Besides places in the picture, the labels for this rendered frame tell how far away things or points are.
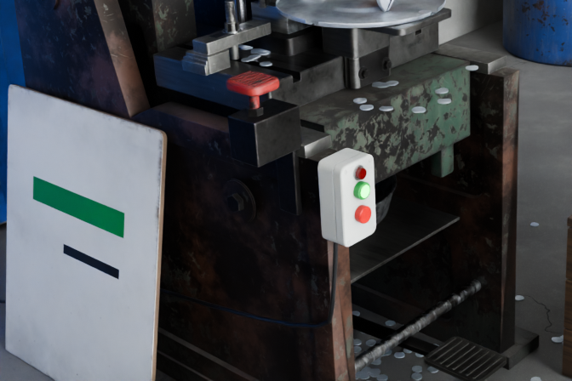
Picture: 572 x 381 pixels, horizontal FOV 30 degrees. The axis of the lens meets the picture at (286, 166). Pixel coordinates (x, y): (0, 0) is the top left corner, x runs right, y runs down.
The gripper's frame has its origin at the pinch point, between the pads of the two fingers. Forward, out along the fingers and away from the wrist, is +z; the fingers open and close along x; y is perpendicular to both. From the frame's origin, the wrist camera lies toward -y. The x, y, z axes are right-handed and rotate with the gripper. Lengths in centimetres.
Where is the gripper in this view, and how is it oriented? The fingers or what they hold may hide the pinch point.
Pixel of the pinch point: (388, 3)
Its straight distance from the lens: 179.1
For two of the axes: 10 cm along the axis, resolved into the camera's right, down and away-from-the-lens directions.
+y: -7.1, -2.2, 6.7
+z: 0.7, 9.2, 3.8
